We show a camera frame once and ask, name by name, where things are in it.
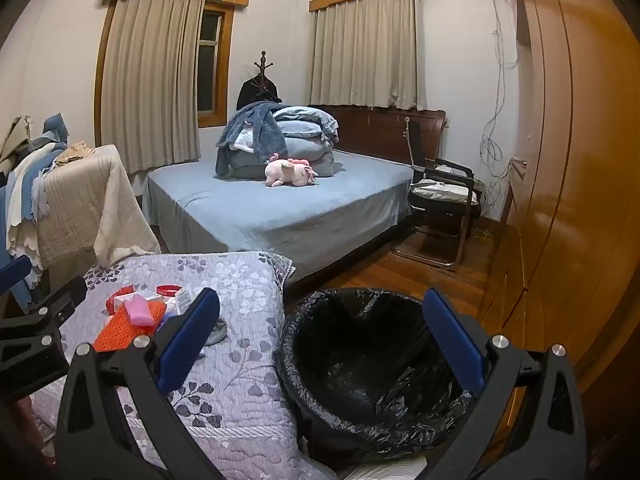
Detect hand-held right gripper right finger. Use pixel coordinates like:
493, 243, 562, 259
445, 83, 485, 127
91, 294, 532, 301
422, 287, 588, 480

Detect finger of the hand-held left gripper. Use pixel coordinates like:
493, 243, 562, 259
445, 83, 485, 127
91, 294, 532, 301
0, 255, 32, 295
0, 276, 88, 358

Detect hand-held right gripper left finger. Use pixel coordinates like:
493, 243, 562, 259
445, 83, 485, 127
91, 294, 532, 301
54, 287, 228, 480

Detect white printed packet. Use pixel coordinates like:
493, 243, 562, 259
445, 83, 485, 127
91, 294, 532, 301
162, 287, 196, 318

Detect pink cloth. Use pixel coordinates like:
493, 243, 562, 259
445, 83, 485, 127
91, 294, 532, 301
124, 294, 157, 328

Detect orange knit cloth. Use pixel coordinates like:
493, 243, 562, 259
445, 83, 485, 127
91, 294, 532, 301
92, 300, 168, 353

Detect black lined trash bin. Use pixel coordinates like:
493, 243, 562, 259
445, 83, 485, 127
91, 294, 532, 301
274, 287, 481, 463

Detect small red wrapper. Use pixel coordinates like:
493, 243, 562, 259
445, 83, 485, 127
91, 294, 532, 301
106, 285, 135, 307

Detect floral purple quilt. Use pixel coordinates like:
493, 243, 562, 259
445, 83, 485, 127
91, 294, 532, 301
30, 251, 341, 480

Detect blue and white scalloped cloth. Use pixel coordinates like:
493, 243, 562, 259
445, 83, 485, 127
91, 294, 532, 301
0, 112, 71, 306

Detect beige quilted cover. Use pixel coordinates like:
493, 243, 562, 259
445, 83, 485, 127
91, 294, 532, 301
30, 144, 162, 268

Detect tan crumpled cloth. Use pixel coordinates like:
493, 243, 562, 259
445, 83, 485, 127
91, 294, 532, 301
54, 141, 96, 166

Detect olive cloth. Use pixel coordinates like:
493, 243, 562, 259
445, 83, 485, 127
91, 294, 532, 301
0, 115, 36, 163

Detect chair cushion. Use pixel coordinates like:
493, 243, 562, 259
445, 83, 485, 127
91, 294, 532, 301
410, 177, 478, 206

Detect bed with blue sheet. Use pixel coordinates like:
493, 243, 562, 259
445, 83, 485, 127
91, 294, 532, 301
141, 149, 416, 286

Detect black metal chair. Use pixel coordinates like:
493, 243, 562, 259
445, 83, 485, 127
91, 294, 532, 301
391, 119, 483, 268

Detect pink plush toy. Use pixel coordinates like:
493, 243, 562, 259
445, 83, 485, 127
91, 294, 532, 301
264, 152, 319, 189

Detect wooden wardrobe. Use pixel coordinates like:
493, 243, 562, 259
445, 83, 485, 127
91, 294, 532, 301
477, 0, 640, 411

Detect dark wooden headboard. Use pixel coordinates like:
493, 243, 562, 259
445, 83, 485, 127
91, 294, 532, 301
306, 104, 447, 171

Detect beige curtain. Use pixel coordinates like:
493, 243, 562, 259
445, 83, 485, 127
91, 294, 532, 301
100, 0, 206, 175
310, 0, 428, 111

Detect pile of blue blankets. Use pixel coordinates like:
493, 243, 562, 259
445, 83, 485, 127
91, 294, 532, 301
215, 101, 341, 179

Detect dark coat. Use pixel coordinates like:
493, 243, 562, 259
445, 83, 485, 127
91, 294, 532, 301
236, 74, 283, 111

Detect wooden coat rack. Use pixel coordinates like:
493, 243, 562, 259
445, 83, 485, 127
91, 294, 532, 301
251, 51, 275, 106

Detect wooden framed window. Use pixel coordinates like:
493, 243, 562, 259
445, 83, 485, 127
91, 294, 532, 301
196, 1, 235, 129

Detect hanging cables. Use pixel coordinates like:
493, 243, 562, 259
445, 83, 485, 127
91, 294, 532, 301
479, 0, 521, 211

